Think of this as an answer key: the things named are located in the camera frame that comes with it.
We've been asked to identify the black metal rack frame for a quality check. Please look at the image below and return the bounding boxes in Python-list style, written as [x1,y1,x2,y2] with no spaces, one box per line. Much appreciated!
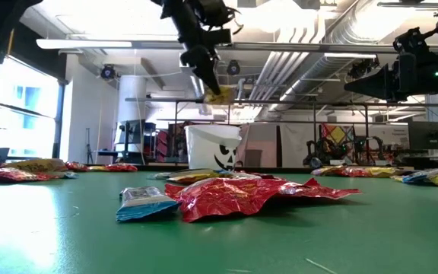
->
[124,97,438,168]

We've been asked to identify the black ceiling camera cluster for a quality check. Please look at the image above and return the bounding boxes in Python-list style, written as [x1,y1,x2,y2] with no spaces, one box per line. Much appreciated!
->
[347,56,380,80]

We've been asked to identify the black ceiling spotlight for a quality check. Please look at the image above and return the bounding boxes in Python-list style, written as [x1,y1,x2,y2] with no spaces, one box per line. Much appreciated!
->
[225,59,242,76]
[100,64,117,81]

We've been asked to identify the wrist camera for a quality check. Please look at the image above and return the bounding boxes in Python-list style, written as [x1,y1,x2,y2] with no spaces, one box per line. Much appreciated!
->
[392,27,433,56]
[203,29,233,47]

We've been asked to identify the white pumpkin-face bucket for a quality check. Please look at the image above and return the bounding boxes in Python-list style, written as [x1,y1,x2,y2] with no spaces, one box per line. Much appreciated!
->
[183,123,243,171]

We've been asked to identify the black computer monitor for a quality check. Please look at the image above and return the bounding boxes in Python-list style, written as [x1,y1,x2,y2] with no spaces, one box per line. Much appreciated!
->
[408,120,438,151]

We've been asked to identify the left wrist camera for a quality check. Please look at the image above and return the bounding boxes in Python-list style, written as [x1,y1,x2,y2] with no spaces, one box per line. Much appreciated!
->
[203,29,233,47]

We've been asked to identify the silver ventilation duct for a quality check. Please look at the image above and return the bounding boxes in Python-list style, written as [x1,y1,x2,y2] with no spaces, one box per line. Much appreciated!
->
[270,0,398,113]

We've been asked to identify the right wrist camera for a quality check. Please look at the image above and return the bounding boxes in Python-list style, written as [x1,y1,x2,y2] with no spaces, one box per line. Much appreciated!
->
[392,27,433,56]

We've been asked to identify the white round column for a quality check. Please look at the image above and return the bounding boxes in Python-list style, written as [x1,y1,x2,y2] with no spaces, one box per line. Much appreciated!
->
[116,75,148,155]

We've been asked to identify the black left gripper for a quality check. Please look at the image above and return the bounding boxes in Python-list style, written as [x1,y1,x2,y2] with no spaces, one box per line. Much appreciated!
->
[165,0,243,95]

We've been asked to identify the black overhead rail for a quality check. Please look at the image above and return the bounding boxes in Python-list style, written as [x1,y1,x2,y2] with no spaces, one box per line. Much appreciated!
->
[376,0,438,18]

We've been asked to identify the white ceiling pipes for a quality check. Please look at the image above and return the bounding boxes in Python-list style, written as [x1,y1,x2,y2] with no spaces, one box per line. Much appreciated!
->
[247,14,326,102]

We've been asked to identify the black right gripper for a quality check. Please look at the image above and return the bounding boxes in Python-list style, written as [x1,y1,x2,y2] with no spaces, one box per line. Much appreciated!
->
[344,51,438,101]

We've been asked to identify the black standing desk workstation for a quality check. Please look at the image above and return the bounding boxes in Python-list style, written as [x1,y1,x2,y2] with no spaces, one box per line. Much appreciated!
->
[96,119,157,163]

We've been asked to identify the red web decoration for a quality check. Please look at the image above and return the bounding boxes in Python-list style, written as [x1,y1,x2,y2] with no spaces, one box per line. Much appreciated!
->
[154,120,189,163]

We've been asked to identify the black tripod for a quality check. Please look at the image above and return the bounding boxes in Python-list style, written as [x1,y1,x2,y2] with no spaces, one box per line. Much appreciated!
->
[84,127,94,164]

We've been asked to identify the white curtain panel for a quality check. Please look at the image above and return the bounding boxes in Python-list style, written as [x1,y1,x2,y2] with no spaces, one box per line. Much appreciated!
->
[237,122,322,168]

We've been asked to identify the colourful kite decoration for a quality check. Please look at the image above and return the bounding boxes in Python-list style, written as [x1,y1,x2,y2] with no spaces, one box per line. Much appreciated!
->
[320,122,355,151]

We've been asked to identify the white ceiling light bar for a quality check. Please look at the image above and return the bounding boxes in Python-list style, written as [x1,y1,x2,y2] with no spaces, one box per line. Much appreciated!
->
[35,37,184,50]

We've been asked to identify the green table mat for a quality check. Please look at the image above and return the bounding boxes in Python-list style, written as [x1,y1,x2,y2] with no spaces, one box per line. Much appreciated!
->
[0,169,438,274]

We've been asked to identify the bright window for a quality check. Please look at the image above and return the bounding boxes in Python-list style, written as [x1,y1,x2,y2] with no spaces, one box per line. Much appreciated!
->
[0,55,66,161]

